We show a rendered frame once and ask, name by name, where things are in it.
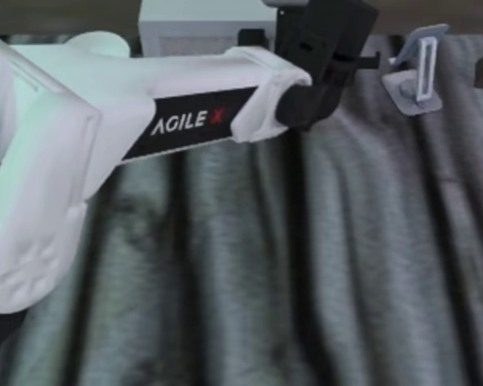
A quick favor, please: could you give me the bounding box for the light grey phone stand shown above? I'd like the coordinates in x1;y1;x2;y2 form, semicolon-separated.
381;23;452;117

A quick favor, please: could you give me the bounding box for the white microwave oven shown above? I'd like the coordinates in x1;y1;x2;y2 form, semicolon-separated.
138;0;279;58

